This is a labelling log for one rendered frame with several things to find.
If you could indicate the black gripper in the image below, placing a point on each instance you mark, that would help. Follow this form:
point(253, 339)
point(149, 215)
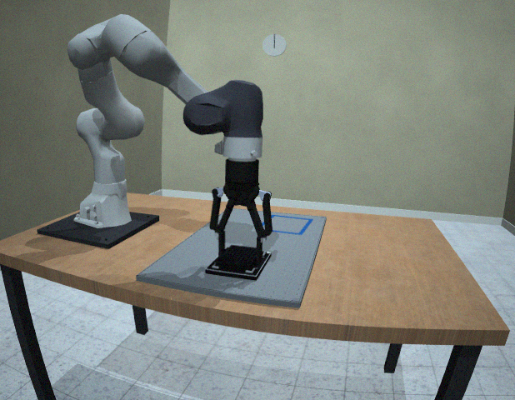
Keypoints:
point(241, 188)

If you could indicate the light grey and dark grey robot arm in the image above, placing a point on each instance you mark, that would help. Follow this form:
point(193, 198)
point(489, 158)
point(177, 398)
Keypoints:
point(236, 109)

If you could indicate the blue tape outline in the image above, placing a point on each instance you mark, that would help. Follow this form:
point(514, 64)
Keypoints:
point(304, 228)

